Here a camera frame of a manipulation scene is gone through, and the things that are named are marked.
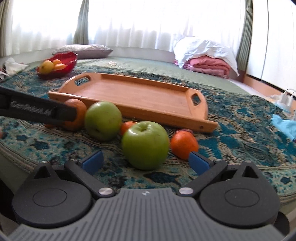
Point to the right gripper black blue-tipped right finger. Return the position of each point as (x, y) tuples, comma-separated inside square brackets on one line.
[(208, 171)]

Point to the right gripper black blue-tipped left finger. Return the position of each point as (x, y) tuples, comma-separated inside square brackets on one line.
[(83, 170)]

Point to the brownish orange round fruit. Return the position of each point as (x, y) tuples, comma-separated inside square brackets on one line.
[(79, 120)]

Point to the large green apple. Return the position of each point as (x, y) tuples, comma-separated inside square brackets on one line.
[(145, 145)]

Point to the orange tangerine right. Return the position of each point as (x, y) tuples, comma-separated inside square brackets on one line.
[(182, 144)]

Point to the dark red date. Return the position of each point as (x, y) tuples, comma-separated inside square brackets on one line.
[(185, 130)]

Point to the small orange tangerine left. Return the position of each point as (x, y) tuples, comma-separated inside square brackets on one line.
[(49, 126)]

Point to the yellow lemon in bowl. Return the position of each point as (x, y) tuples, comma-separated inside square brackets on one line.
[(46, 67)]

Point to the green pear-like fruit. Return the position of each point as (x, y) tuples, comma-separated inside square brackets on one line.
[(103, 120)]

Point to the small tangerine with stem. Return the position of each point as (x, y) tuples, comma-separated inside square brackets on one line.
[(125, 126)]

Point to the orange fruit in bowl rear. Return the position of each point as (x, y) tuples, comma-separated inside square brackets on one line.
[(56, 61)]

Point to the orange fruit in bowl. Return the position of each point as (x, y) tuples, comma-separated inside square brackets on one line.
[(59, 66), (56, 61)]

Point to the orange fruit in bowl front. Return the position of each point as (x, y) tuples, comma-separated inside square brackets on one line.
[(59, 66)]

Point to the wooden serving tray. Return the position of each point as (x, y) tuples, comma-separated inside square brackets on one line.
[(140, 98)]

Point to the red leaf-shaped bowl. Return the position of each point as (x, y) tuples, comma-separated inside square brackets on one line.
[(68, 58)]

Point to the white sheer curtain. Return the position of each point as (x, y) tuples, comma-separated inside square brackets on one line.
[(28, 26)]

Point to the floral grey pillow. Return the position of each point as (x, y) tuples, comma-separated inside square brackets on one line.
[(93, 51)]

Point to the light blue cloth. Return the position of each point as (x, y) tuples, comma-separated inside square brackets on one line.
[(288, 127)]

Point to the green curtain left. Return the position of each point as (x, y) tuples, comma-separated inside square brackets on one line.
[(81, 33)]

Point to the green curtain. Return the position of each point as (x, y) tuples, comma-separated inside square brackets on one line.
[(245, 43), (81, 33)]

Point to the pink folded blanket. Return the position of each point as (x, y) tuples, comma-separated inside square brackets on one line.
[(208, 65)]

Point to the green quilted bedspread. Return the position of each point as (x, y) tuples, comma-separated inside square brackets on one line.
[(165, 69)]

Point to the green curtain right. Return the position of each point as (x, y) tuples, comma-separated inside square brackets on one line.
[(245, 43)]

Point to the white pillow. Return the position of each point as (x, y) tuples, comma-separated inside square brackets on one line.
[(188, 48)]

